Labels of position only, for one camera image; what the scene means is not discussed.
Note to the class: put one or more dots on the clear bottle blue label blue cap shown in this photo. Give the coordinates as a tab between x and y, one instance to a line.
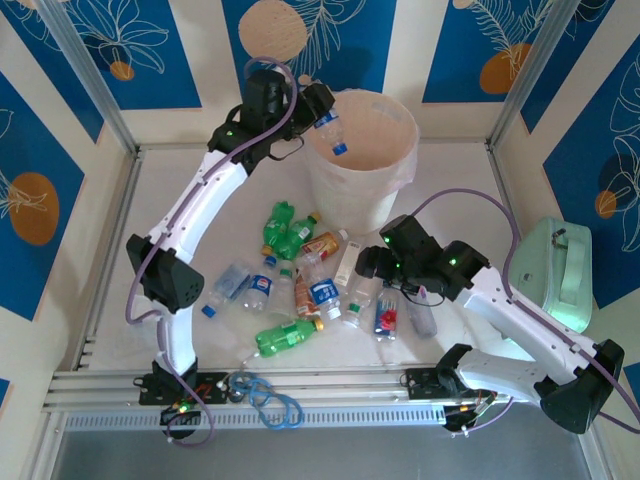
327	121

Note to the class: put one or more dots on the blue label bottle white cap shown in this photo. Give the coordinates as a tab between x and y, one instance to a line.
324	292

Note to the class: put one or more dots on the blue red label bottle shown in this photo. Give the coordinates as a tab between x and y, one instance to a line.
387	317

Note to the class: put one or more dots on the red yellow label bottle white cap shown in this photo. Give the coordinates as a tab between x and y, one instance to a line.
320	245

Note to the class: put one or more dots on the brown label bottle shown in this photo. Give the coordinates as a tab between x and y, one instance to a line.
301	297

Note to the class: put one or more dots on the grey frosted bottle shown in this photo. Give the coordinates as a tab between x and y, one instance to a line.
422	320

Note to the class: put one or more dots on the Pepsi bottle blue cap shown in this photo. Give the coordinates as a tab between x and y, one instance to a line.
260	286

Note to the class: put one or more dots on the green bottle yellow cap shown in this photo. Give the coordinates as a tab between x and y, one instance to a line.
282	337
301	231

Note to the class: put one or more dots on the crushed clear bottle blue cap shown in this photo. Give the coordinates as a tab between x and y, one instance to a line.
230	285

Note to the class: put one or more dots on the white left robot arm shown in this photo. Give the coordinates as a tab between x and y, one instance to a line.
210	195

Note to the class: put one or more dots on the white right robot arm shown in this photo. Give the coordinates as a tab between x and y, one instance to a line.
525	315

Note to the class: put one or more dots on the cream round waste bin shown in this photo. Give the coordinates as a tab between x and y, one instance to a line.
360	200

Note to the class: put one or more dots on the mint green zipper case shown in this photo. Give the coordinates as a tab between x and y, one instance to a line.
550	260

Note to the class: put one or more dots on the grey metal panel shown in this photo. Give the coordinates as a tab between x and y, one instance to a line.
350	455

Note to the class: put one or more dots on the aluminium side rail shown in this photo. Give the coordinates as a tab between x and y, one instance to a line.
121	210
504	185

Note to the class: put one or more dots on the aluminium front frame rail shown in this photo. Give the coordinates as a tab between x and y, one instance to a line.
350	380

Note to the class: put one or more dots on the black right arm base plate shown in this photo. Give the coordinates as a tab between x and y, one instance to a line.
420	385

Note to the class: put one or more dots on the aluminium frame post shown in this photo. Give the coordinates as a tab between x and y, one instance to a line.
93	80
530	75

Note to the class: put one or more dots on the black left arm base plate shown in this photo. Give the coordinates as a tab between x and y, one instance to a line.
212	380

